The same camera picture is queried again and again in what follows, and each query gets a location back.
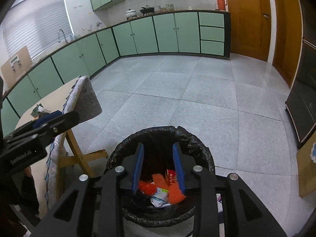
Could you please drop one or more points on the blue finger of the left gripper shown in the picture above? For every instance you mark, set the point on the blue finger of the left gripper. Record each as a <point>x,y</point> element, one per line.
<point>47,127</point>

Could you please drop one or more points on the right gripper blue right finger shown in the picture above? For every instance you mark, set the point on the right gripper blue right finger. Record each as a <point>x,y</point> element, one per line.
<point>178,164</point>

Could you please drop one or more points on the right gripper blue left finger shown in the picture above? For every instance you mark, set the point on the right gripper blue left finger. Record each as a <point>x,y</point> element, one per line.
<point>139,158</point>

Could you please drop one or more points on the dark green white snack bag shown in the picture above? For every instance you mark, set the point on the dark green white snack bag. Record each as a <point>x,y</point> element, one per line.
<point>39,110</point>

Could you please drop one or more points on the orange foam fruit net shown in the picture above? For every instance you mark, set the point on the orange foam fruit net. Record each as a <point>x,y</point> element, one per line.
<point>170,188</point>

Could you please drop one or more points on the black lined trash bin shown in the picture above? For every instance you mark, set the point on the black lined trash bin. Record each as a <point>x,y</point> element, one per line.
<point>157,169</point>

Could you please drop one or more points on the green lower kitchen cabinets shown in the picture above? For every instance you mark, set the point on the green lower kitchen cabinets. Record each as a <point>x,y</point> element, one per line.
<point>192,32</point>

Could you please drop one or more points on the red gold packet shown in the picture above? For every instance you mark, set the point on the red gold packet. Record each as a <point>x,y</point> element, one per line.
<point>171,177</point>

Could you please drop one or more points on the beige tablecloth with blue trim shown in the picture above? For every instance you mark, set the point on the beige tablecloth with blue trim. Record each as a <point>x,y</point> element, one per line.
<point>77,103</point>

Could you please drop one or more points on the cardboard sheet with picture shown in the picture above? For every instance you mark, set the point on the cardboard sheet with picture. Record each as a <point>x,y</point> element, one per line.
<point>14,68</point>

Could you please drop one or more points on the chrome sink faucet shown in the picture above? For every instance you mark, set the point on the chrome sink faucet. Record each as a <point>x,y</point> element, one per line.
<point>61,35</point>

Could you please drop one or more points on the window blinds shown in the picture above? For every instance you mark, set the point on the window blinds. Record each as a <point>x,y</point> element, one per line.
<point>35,23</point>

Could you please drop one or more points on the black cabinet appliance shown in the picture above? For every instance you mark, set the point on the black cabinet appliance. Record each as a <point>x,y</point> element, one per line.
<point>300,103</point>

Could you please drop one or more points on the white cooking pot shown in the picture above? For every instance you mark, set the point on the white cooking pot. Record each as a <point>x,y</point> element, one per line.
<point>130,13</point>

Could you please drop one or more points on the black wok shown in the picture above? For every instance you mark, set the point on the black wok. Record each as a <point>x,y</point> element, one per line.
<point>147,10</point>

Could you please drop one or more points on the orange thermos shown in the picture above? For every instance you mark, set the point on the orange thermos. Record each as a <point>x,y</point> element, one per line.
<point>221,5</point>

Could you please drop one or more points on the wooden door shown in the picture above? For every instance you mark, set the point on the wooden door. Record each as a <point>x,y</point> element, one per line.
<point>258,25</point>

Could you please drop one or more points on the wooden table leg frame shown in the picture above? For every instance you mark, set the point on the wooden table leg frame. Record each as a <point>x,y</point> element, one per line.
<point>78,157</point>

